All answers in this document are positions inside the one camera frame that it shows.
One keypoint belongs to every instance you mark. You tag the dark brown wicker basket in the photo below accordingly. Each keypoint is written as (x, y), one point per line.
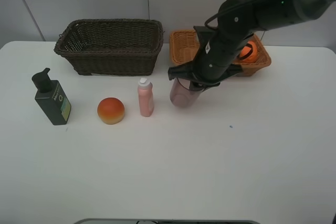
(113, 47)

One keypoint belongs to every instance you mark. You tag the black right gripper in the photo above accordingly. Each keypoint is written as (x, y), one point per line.
(208, 69)

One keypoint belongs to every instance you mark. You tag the pink squeeze bottle white cap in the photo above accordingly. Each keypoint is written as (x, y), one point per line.
(145, 95)

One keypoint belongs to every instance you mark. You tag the orange tangerine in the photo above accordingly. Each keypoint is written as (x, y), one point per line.
(249, 53)

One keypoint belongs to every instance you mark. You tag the translucent pink plastic cup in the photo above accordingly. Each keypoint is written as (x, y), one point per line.
(180, 94)

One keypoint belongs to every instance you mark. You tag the black pump dispenser bottle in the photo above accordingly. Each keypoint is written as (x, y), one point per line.
(51, 98)

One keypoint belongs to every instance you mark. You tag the light tan wicker basket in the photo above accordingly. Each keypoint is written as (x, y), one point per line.
(184, 46)

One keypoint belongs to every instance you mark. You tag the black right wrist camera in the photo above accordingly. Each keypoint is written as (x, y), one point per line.
(204, 34)

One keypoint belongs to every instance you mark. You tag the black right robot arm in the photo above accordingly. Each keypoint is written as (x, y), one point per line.
(233, 25)

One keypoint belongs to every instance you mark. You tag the orange round bread bun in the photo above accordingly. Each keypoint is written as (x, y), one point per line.
(111, 111)

